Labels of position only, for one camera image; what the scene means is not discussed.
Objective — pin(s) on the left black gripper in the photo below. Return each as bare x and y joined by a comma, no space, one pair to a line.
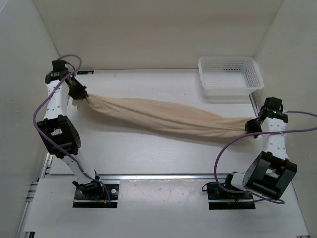
80,93

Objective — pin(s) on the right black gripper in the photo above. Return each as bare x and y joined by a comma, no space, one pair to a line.
249,127

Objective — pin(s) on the beige trousers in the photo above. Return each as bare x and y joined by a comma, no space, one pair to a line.
163,117

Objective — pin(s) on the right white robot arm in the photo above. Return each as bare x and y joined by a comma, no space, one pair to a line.
271,171

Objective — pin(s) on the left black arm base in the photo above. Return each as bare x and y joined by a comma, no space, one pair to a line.
94,195

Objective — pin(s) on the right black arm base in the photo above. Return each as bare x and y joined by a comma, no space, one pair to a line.
219,199

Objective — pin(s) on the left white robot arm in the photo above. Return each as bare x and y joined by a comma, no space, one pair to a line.
60,136

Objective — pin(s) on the white plastic basket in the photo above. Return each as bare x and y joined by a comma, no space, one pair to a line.
229,75

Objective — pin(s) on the black corner bracket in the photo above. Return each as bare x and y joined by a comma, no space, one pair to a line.
85,72

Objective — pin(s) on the aluminium rail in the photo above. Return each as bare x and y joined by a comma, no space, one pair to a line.
160,192

